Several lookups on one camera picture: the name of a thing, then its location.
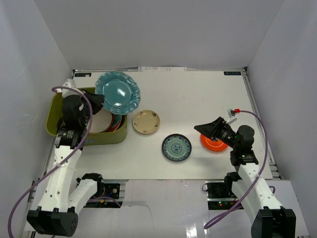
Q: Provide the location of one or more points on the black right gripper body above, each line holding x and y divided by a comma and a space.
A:
224, 134

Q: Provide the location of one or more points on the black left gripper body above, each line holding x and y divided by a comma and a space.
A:
87, 99

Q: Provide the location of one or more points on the dark red rimmed plate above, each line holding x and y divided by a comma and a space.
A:
101, 121

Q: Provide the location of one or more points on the teal scalloped plate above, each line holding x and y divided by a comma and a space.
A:
121, 93

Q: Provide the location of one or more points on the red plate with teal flower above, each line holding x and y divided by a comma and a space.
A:
118, 119

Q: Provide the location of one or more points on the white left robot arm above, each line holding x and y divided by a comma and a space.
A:
58, 210

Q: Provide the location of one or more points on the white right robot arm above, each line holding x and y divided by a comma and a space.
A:
268, 217

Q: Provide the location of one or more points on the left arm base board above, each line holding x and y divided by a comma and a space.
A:
108, 195

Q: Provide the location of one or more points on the right arm base board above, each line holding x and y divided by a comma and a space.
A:
218, 196

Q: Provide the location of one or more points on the green plastic bin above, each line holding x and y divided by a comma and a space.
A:
103, 138

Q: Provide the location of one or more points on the orange plate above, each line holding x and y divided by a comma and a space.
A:
215, 146

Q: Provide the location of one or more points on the left black table label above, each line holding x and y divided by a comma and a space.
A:
82, 74

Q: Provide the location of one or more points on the black table label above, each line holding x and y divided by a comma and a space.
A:
82, 74
232, 73

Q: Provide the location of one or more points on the blue patterned small plate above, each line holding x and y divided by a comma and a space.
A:
176, 147

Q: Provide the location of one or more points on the small cream plate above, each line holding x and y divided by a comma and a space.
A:
146, 122

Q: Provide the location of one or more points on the right black table label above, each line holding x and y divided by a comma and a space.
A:
232, 73

